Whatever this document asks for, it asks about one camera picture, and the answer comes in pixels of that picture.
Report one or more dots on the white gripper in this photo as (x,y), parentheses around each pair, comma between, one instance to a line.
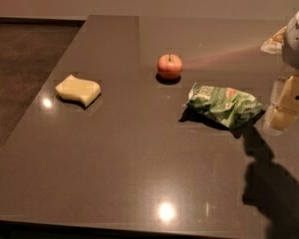
(297,40)

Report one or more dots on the green jalapeno chip bag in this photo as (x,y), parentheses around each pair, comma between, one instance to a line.
(227,106)

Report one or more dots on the yellow sponge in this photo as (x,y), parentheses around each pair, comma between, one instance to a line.
(78,90)

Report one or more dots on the red apple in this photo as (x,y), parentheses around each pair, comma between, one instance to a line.
(169,66)

